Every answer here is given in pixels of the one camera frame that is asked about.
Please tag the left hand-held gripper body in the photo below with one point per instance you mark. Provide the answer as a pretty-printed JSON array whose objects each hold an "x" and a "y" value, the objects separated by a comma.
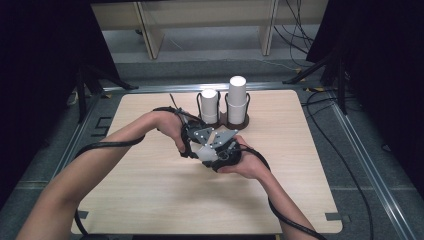
[{"x": 201, "y": 135}]

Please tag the person's left hand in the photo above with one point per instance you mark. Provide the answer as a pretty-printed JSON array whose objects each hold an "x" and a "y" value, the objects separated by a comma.
[{"x": 170, "y": 125}]

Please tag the dark wooden cup holder rack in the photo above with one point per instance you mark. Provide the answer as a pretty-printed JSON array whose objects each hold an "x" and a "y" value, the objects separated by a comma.
[{"x": 238, "y": 126}]

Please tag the metal floor rail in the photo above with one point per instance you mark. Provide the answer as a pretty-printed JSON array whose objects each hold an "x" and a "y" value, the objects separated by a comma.
[
  {"x": 76, "y": 140},
  {"x": 373, "y": 176}
]

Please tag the pale desk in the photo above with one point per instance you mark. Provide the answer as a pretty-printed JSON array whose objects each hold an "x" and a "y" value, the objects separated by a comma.
[{"x": 150, "y": 36}]

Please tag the white disposable paper cup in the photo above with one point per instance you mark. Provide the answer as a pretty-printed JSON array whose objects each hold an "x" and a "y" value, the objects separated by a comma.
[{"x": 206, "y": 152}]

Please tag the person's right hand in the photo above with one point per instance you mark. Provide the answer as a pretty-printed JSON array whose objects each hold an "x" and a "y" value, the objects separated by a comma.
[{"x": 250, "y": 165}]

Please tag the black tripod stand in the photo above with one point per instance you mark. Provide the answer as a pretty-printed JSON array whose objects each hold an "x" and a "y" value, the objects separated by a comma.
[
  {"x": 81, "y": 96},
  {"x": 340, "y": 86}
]

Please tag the black curtain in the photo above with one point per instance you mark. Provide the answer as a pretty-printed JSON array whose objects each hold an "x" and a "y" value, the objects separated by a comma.
[
  {"x": 383, "y": 50},
  {"x": 40, "y": 66}
]

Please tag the stack of white cups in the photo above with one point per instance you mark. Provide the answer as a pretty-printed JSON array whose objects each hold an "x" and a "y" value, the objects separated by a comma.
[
  {"x": 237, "y": 96},
  {"x": 209, "y": 106}
]

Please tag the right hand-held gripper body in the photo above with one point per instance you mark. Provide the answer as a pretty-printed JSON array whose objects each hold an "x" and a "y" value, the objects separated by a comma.
[{"x": 221, "y": 138}]

